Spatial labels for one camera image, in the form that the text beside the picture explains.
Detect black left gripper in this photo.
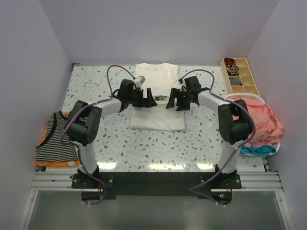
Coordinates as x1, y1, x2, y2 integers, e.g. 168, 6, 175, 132
127, 88, 156, 108

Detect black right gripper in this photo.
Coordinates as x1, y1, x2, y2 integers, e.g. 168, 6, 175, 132
166, 88, 191, 111

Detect white floral print t-shirt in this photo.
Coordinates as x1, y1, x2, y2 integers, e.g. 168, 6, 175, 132
130, 63, 185, 131

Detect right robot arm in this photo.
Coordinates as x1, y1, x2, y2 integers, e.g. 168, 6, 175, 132
166, 76, 255, 191

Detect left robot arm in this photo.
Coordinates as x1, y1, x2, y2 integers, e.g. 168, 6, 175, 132
63, 76, 157, 188

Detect grey rolled socks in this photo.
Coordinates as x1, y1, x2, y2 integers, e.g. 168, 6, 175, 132
229, 77, 243, 86

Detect pink black rolled socks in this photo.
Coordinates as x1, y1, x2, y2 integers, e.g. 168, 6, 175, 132
226, 65, 239, 76

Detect red black rolled socks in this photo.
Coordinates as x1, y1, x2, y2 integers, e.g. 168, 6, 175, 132
224, 57, 236, 66

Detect wooden compartment organizer box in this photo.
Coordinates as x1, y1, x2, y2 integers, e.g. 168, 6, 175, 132
220, 57, 260, 96

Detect white plastic laundry basket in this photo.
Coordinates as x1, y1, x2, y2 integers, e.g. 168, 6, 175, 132
227, 93, 280, 157

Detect salmon orange garment in basket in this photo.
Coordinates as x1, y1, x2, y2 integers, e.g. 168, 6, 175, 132
242, 97, 283, 148

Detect teal garment in basket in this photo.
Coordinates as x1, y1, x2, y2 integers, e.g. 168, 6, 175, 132
240, 145, 277, 156

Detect black white striped folded shirt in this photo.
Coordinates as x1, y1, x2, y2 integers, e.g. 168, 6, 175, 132
35, 110, 79, 162

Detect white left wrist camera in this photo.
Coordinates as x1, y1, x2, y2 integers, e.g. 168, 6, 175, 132
133, 76, 146, 88

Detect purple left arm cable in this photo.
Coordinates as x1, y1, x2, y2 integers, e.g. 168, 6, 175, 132
59, 64, 136, 205

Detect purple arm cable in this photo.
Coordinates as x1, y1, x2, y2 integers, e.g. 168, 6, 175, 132
59, 64, 136, 205
189, 69, 257, 206

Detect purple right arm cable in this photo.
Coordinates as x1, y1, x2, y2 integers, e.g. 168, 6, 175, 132
189, 69, 257, 206

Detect aluminium table frame rail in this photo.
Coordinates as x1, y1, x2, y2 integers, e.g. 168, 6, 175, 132
30, 172, 283, 192

